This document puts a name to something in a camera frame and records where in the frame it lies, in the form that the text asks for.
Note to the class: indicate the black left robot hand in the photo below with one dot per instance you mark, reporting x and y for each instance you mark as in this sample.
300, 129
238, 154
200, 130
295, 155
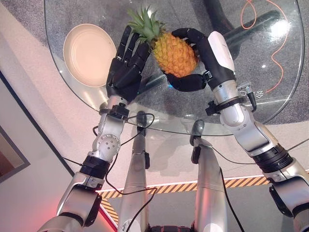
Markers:
125, 73

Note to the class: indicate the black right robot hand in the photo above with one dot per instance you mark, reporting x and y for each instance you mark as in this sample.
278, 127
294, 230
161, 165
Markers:
214, 60

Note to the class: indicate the orange pineapple with green crown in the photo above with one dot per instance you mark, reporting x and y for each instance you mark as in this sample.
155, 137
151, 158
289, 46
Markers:
172, 52

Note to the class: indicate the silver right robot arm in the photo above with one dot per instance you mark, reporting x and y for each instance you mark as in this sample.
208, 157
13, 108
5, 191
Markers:
260, 149

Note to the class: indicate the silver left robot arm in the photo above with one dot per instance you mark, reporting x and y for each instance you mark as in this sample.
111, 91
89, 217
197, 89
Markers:
96, 157

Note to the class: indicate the cream round plate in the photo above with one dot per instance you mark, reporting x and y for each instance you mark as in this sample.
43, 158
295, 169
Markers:
89, 55

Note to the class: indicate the round glass table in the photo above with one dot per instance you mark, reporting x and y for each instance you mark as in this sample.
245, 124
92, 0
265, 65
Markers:
253, 48

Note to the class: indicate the silver left robot leg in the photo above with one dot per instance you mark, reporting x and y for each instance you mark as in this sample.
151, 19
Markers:
135, 178

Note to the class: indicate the silver robot leg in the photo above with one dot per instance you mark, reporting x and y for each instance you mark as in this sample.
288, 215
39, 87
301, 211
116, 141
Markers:
135, 178
207, 178

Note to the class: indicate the silver right robot leg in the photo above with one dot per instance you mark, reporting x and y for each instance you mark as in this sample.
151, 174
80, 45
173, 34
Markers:
207, 178

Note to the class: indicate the yellow black hazard tape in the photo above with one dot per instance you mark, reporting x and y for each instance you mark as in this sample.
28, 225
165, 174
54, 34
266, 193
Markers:
173, 187

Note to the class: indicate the dark framed floor panel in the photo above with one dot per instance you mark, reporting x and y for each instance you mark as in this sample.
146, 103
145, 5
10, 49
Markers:
10, 154

